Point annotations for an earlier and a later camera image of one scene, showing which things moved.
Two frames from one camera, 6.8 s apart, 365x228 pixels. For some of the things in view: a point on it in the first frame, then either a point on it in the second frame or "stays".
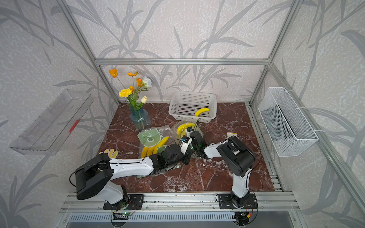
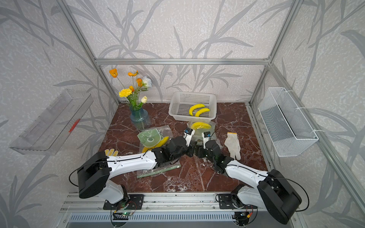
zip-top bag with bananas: (151, 139) stays
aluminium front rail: (284, 201) stays
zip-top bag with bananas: (180, 127) -> (201, 126)
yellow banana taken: (182, 128) -> (195, 107)
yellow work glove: (112, 153) stays
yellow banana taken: (197, 112) stays
